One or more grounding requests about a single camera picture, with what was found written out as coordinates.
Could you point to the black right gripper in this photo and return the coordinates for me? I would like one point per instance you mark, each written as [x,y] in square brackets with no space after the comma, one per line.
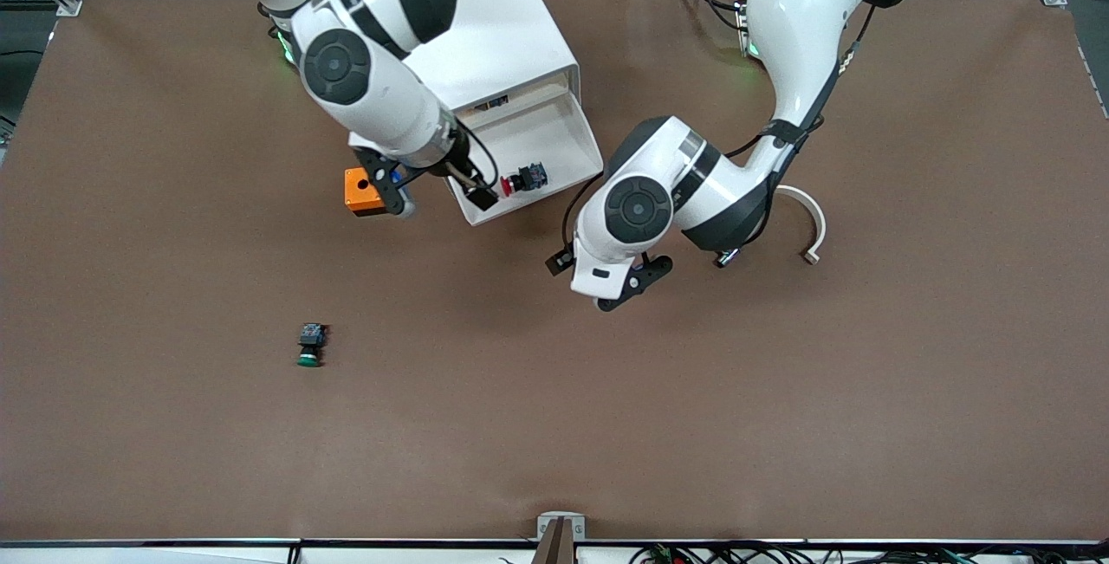
[458,167]

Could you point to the red mushroom push button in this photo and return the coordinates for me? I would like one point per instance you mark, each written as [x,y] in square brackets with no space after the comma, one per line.
[528,176]

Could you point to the white plastic drawer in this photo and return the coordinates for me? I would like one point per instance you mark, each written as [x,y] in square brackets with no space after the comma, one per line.
[563,144]
[541,94]

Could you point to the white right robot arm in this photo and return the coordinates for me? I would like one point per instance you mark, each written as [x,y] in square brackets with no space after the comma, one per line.
[364,70]

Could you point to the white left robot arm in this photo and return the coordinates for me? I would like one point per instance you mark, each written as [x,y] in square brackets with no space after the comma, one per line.
[797,27]

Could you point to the white drawer cabinet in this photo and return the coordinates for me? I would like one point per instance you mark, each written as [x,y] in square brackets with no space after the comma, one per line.
[511,27]

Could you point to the green mushroom push button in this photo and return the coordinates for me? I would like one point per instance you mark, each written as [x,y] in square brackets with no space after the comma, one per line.
[310,343]

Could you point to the small silver connector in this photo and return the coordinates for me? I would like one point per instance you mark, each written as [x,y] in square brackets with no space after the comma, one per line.
[726,259]

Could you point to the small dark electronic part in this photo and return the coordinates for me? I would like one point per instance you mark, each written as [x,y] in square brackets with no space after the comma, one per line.
[491,102]

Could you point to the large paper table cover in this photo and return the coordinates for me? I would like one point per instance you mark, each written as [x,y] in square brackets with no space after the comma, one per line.
[554,417]

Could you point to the black table edge strip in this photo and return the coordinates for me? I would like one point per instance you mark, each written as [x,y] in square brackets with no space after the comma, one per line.
[173,541]

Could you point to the orange button enclosure box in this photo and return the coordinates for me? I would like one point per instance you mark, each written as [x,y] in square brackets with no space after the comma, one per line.
[353,200]

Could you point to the white curved plastic bracket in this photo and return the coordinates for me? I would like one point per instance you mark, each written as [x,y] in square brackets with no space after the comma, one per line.
[814,217]

